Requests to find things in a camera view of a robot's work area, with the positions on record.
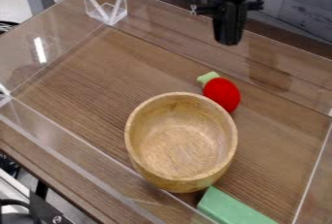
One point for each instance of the red felt fruit green leaf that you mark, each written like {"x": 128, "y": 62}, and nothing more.
{"x": 219, "y": 90}

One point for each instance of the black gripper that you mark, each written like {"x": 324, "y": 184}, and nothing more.
{"x": 229, "y": 16}

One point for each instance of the green block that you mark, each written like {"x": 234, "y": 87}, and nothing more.
{"x": 226, "y": 210}

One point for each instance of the wooden bowl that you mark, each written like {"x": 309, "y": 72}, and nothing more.
{"x": 181, "y": 139}

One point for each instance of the black clamp with cable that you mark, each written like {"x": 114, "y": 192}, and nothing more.
{"x": 40, "y": 212}

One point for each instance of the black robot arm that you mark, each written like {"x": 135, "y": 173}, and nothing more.
{"x": 227, "y": 14}

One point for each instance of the clear acrylic tray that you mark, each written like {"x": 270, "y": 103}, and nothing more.
{"x": 75, "y": 75}

